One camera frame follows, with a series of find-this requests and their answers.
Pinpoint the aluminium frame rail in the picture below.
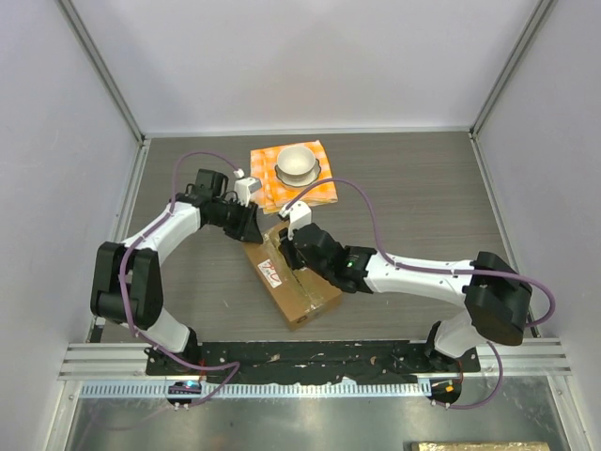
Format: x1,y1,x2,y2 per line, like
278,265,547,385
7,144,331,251
55,0,146,145

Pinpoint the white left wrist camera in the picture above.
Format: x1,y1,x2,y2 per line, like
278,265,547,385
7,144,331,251
234,168,262,207

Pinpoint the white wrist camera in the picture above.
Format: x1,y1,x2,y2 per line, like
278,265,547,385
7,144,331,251
278,201,312,241
234,168,262,207

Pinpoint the gold foil block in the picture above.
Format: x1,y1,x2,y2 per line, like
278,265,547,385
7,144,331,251
410,442,550,451

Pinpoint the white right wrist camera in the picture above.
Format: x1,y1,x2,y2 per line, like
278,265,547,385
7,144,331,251
278,201,312,241

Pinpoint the brown cardboard express box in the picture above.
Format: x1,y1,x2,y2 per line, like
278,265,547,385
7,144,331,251
242,223,343,331

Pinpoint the white slotted cable duct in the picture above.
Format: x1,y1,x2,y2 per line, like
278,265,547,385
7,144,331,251
79,379,431,399

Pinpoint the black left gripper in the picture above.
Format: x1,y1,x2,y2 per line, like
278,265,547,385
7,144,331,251
208,197,262,243

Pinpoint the white ceramic bowl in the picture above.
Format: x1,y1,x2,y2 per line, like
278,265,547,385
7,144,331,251
276,144,316,176

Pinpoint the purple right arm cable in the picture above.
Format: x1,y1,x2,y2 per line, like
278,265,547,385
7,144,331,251
284,178,555,410

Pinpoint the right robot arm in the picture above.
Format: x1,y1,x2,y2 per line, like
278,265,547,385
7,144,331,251
278,224,532,372

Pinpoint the scalloped white saucer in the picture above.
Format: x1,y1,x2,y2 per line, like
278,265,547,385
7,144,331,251
274,161,321,188

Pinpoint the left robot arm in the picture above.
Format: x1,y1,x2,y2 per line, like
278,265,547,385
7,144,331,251
90,169,263,375

